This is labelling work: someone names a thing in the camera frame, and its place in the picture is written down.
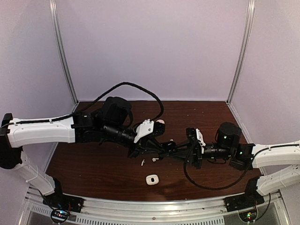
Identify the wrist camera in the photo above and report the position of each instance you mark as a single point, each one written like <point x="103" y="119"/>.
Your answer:
<point x="149" y="128"/>
<point x="194" y="135"/>

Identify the aluminium frame post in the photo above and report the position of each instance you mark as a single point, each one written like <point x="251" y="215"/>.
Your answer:
<point x="243" y="49"/>
<point x="61" y="51"/>

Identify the white square charging case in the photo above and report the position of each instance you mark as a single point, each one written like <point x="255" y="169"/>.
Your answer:
<point x="152" y="179"/>

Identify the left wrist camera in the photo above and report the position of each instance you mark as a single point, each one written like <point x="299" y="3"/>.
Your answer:
<point x="149" y="128"/>

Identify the front aluminium rail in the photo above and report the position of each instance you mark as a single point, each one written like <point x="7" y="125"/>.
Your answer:
<point x="207" y="211"/>

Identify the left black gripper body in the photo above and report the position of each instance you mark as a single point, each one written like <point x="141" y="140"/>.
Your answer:
<point x="139" y="147"/>

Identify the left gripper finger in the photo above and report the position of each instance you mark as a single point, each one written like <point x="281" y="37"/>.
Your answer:
<point x="154" y="145"/>
<point x="154" y="154"/>

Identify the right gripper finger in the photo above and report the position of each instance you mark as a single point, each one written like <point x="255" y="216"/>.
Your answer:
<point x="183" y="146"/>
<point x="180" y="155"/>

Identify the left aluminium frame post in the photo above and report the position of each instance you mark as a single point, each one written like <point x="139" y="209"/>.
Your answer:
<point x="61" y="51"/>

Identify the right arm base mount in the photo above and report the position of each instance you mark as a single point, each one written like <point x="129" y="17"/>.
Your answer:
<point x="246" y="204"/>

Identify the black earbud charging case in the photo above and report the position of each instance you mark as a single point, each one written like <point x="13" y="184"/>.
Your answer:
<point x="169" y="147"/>

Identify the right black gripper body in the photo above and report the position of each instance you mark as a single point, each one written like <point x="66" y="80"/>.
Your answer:
<point x="197" y="157"/>

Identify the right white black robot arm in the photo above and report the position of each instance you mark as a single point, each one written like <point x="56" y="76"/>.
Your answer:
<point x="242" y="157"/>

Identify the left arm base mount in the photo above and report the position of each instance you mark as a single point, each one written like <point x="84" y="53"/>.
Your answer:
<point x="61" y="204"/>

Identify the pink round earbud case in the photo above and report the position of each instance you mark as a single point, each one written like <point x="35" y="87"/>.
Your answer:
<point x="161" y="121"/>

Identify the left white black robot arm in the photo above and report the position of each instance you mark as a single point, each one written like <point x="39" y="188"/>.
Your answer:
<point x="106" y="124"/>

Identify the right aluminium frame post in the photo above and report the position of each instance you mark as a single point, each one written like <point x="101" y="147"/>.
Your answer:
<point x="243" y="49"/>

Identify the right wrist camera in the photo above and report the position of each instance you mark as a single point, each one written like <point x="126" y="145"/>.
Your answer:
<point x="194" y="135"/>

